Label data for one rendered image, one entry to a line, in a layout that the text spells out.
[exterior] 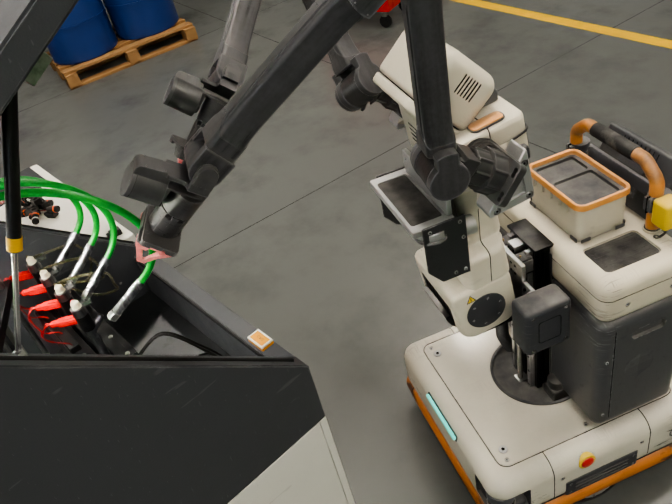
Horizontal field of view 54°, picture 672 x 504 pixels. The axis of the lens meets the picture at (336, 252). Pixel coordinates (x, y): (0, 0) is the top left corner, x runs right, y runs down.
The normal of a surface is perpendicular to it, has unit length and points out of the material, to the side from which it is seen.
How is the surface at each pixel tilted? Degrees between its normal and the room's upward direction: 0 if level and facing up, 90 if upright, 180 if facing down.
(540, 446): 0
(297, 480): 90
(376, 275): 0
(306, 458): 90
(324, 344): 0
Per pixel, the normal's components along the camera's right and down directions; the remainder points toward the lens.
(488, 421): -0.20, -0.77
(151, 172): 0.27, 0.64
